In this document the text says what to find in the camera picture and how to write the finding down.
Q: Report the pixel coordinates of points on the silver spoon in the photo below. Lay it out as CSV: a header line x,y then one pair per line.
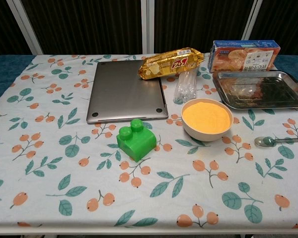
x,y
265,141

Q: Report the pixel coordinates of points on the off-white bowl of orange powder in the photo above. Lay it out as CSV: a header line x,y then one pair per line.
x,y
206,119

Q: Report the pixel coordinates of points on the stainless steel tray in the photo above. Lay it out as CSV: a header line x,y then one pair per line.
x,y
260,91

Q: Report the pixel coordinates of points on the green toy building block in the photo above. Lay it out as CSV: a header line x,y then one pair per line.
x,y
135,143

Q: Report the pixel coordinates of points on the grey closed laptop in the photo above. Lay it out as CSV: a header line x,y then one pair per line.
x,y
121,94

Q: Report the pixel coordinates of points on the clear plastic bag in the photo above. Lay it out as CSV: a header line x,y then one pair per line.
x,y
186,86

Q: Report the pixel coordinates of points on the gold foil biscuit packet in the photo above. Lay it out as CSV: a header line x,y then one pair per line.
x,y
164,65

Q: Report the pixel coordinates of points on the floral printed tablecloth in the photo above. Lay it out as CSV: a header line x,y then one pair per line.
x,y
64,173

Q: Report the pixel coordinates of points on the blue and orange food box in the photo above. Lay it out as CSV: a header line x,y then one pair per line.
x,y
243,57

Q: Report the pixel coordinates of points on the teal table cover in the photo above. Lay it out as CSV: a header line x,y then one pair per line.
x,y
5,74

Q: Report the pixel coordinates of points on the white partition frame post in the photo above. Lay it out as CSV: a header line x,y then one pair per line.
x,y
24,27
250,19
147,26

